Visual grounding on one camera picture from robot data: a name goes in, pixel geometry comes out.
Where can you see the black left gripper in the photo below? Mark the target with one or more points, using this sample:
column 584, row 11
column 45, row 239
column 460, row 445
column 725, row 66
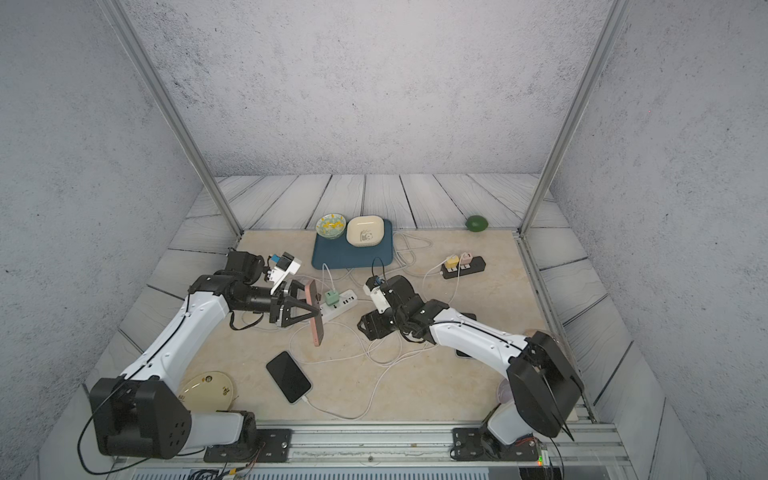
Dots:
column 286, row 320

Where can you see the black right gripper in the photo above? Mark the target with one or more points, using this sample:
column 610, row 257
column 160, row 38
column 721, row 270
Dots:
column 372, row 321

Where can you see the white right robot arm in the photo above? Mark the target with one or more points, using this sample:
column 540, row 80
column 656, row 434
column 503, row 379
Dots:
column 545, row 386

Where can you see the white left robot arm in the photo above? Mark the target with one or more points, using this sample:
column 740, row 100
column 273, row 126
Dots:
column 138, row 413

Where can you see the white black-screen phone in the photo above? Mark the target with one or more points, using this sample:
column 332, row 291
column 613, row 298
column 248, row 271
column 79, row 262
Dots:
column 289, row 377

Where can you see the white power strip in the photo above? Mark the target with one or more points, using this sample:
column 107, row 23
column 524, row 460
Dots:
column 346, row 301

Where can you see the green usb charger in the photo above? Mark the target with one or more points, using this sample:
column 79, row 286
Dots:
column 332, row 297

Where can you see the dark teal tray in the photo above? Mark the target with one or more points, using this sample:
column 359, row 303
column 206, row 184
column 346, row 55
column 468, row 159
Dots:
column 340, row 254

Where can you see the patterned teal yellow bowl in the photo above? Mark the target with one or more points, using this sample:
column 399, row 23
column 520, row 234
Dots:
column 331, row 226

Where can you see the cream square panda bowl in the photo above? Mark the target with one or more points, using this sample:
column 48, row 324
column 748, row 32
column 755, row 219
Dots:
column 365, row 231

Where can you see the yellow usb charger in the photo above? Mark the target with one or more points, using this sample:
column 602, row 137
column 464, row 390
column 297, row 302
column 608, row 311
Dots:
column 452, row 262

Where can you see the cream yellow plate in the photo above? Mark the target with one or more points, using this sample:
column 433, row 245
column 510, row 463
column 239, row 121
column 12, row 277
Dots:
column 211, row 391

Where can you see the black power strip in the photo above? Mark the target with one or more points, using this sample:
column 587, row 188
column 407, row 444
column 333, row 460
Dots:
column 463, row 268

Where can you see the green lime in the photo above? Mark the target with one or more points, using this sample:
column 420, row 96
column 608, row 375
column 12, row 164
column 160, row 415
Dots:
column 476, row 223

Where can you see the purple plate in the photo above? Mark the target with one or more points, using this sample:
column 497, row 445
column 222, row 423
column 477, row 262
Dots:
column 504, row 393

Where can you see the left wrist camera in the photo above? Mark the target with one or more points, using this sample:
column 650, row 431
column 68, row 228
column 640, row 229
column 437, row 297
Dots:
column 280, row 268

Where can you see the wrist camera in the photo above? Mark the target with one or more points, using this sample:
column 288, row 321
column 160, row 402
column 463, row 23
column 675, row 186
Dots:
column 374, row 288
column 280, row 268

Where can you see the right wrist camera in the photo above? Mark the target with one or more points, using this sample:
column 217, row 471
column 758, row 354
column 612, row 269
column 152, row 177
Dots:
column 374, row 288

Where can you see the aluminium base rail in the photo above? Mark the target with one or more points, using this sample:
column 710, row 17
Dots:
column 410, row 450

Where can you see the aluminium frame post left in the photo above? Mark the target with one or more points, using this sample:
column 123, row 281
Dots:
column 131, row 43

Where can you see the aluminium frame post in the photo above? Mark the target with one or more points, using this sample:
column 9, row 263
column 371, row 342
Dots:
column 597, row 61
column 131, row 43

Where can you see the aluminium frame post right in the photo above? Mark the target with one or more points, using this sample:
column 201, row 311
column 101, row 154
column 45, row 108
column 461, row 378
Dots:
column 597, row 61

